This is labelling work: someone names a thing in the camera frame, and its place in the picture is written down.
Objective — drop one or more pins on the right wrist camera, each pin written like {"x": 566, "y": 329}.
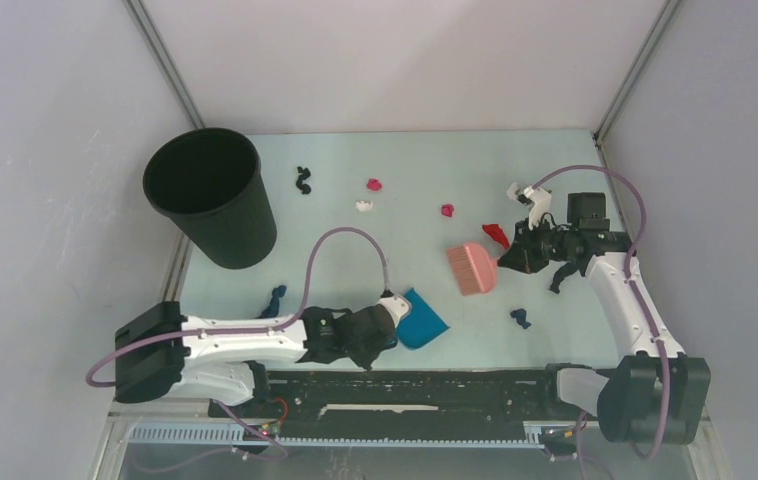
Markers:
{"x": 538, "y": 201}

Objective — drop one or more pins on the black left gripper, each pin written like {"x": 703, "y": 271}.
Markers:
{"x": 365, "y": 360}

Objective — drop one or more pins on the red paper scrap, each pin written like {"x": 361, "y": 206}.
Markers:
{"x": 497, "y": 234}
{"x": 374, "y": 185}

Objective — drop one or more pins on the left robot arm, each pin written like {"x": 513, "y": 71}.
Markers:
{"x": 168, "y": 354}

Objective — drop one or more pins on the blue paper scrap left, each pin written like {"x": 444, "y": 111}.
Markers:
{"x": 272, "y": 309}

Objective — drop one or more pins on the white paper scrap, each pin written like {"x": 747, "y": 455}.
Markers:
{"x": 364, "y": 206}
{"x": 514, "y": 191}

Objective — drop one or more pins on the pink hand brush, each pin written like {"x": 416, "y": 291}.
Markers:
{"x": 474, "y": 270}

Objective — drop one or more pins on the black trash bin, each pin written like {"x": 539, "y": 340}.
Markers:
{"x": 208, "y": 182}

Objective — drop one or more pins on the black paper scrap right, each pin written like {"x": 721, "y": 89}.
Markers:
{"x": 562, "y": 273}

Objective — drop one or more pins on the white paper scrap right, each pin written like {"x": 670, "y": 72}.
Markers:
{"x": 514, "y": 191}

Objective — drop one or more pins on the red paper scrap upper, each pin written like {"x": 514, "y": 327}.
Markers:
{"x": 374, "y": 185}

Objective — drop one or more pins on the dark blue paper scrap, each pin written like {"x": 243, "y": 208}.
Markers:
{"x": 520, "y": 318}

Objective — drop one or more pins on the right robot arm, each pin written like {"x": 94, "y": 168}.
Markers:
{"x": 657, "y": 392}

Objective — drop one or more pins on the blue dustpan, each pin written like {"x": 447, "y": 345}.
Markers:
{"x": 422, "y": 325}

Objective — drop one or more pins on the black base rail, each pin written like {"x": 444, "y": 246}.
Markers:
{"x": 452, "y": 407}

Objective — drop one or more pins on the red paper scrap lower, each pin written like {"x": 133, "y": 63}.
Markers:
{"x": 497, "y": 234}

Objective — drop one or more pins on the white paper scrap centre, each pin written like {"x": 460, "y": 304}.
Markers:
{"x": 364, "y": 206}

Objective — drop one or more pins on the black paper scrap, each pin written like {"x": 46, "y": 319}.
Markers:
{"x": 303, "y": 174}
{"x": 562, "y": 273}

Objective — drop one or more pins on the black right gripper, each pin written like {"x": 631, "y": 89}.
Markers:
{"x": 522, "y": 254}

